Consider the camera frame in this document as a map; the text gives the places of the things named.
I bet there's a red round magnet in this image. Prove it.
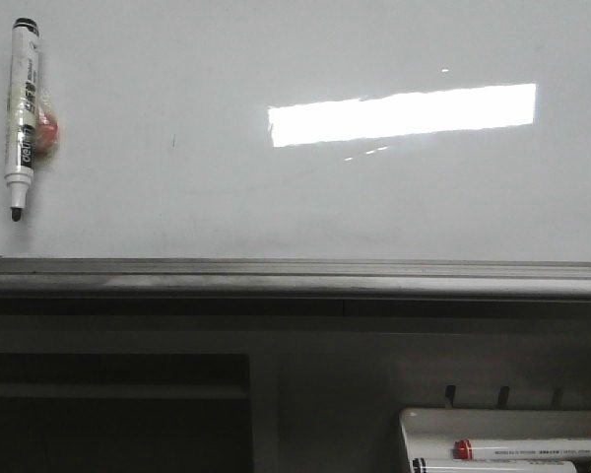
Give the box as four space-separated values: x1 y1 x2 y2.
33 89 60 159

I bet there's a black whiteboard marker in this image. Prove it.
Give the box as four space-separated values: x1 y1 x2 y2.
4 17 39 222

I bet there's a white whiteboard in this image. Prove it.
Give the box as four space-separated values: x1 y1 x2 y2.
0 1 591 261

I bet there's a grey aluminium whiteboard ledge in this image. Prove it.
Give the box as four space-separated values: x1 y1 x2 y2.
0 257 591 312

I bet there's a white marker tray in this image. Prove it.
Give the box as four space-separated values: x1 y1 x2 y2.
399 408 591 472

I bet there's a black capped marker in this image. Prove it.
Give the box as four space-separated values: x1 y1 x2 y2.
411 457 577 473

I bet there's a red capped marker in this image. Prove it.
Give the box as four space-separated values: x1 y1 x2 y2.
452 438 591 461

